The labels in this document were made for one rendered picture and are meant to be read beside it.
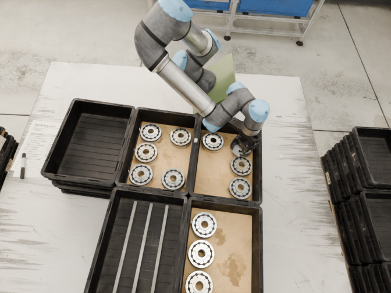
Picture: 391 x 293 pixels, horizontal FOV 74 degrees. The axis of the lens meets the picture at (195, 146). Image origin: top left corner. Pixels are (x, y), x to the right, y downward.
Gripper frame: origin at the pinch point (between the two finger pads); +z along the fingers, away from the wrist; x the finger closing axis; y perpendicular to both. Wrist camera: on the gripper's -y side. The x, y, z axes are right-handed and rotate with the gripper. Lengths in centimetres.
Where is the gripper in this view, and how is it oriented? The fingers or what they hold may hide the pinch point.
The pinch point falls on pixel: (236, 148)
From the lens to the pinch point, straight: 126.6
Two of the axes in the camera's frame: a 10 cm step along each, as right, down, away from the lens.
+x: 8.5, -4.2, 3.1
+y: 5.2, 7.7, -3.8
